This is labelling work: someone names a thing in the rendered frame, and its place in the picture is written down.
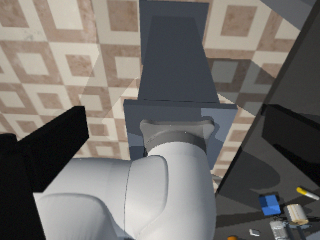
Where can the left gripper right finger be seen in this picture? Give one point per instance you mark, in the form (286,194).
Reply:
(296,137)

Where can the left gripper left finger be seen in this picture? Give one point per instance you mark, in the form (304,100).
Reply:
(34,162)

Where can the blue rectangular block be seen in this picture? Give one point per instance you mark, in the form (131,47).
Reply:
(269,205)

